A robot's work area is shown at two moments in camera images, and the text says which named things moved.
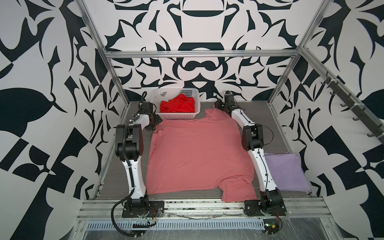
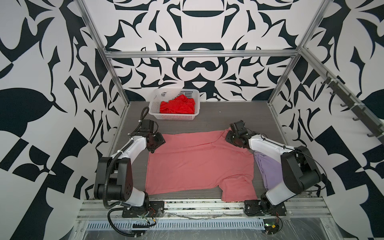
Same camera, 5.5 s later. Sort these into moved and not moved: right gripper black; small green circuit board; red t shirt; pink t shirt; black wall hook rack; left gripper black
Moved: pink t shirt; right gripper black; left gripper black
Not moved: red t shirt; small green circuit board; black wall hook rack
